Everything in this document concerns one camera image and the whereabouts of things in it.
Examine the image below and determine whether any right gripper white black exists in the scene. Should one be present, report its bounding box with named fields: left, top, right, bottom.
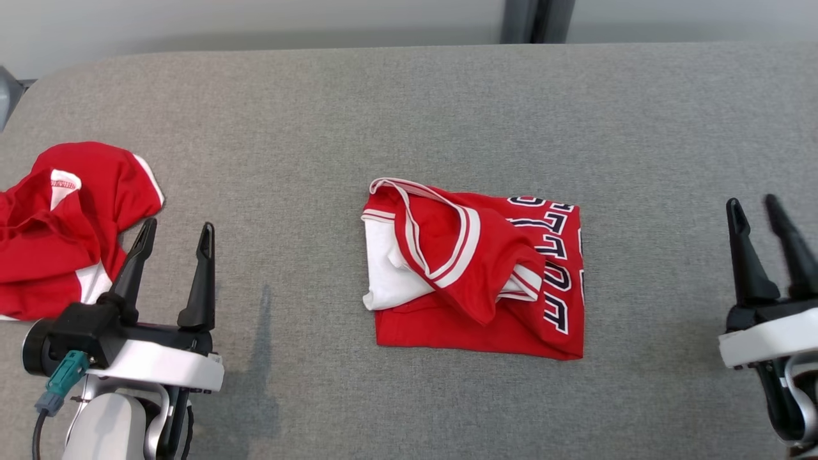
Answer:
left=718, top=194, right=818, bottom=370

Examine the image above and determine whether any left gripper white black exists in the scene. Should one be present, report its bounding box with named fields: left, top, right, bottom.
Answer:
left=22, top=217, right=224, bottom=392

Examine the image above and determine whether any red white striped garment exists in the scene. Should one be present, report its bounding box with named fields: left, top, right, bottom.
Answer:
left=0, top=141, right=166, bottom=322

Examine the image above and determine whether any red lettered jersey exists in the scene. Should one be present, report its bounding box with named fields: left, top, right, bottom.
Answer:
left=360, top=177, right=585, bottom=360

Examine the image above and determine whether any left arm cable teal plug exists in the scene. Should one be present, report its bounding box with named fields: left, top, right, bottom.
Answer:
left=32, top=350, right=90, bottom=460

